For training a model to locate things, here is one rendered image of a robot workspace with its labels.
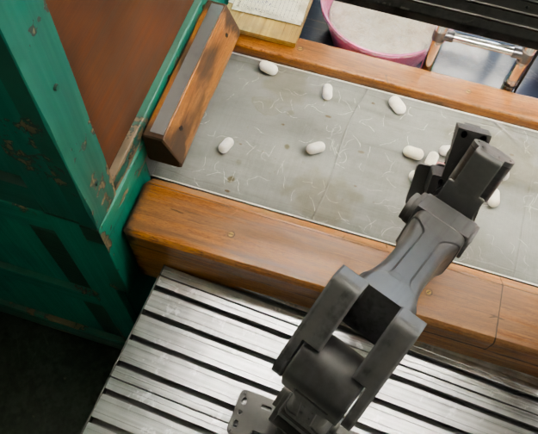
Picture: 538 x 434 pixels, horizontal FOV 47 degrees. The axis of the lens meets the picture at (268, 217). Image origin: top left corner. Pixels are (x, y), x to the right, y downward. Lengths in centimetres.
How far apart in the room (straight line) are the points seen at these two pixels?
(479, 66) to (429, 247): 74
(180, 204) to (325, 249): 24
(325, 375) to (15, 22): 42
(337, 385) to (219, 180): 55
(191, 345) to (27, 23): 57
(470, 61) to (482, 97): 19
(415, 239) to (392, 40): 66
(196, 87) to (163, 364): 44
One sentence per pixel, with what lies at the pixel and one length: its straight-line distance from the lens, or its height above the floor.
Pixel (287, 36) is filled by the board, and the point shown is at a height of 78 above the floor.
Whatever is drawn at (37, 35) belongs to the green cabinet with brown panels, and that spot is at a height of 119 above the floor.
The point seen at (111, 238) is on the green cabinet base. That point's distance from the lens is 97.
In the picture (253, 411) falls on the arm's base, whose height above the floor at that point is 68.
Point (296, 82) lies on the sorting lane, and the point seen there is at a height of 74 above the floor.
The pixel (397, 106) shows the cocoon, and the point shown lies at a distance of 113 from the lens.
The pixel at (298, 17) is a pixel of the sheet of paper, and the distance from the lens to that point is 122.
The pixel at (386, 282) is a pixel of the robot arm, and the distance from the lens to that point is 58.
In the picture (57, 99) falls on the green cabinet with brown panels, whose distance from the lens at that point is 70.
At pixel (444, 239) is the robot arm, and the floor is 104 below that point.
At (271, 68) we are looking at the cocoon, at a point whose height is 76.
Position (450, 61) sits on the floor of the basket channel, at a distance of 135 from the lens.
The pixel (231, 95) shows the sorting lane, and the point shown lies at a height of 74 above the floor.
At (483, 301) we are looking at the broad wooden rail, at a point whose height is 76.
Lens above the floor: 163
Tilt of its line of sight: 63 degrees down
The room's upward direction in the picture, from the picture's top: 4 degrees clockwise
